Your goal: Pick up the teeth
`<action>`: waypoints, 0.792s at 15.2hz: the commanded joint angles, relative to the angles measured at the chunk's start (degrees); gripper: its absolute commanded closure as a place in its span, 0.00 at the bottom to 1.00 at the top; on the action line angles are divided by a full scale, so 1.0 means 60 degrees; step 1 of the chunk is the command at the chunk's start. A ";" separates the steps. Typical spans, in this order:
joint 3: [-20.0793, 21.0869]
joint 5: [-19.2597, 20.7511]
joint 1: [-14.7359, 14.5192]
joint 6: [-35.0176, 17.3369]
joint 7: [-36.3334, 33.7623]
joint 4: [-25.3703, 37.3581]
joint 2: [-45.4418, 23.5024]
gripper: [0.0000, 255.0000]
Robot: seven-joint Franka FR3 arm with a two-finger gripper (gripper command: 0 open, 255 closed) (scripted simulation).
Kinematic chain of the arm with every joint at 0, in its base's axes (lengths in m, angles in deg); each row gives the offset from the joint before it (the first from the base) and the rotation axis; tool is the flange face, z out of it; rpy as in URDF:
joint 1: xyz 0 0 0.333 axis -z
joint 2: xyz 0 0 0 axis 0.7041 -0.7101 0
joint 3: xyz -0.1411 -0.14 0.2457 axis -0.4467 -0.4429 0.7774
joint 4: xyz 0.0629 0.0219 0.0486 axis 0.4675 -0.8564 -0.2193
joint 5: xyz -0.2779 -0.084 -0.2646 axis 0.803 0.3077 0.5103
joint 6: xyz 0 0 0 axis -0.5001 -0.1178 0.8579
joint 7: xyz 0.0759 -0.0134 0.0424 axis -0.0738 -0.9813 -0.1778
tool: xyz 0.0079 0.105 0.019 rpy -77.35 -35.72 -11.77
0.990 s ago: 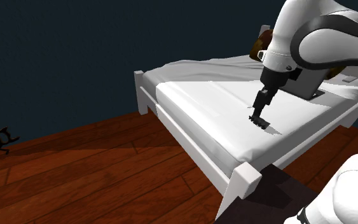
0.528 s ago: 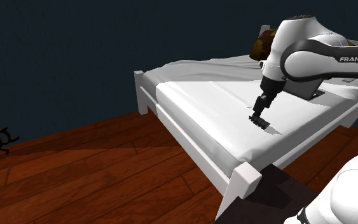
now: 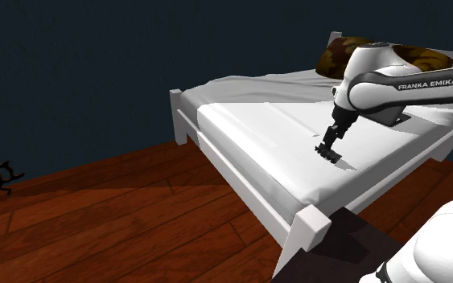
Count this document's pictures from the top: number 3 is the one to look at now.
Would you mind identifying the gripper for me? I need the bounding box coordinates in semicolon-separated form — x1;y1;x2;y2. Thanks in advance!
314;103;360;164

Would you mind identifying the white bed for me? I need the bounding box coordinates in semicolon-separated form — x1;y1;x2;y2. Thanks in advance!
169;31;453;277

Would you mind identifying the brown patterned pillow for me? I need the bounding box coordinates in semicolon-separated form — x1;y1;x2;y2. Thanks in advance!
315;36;453;80

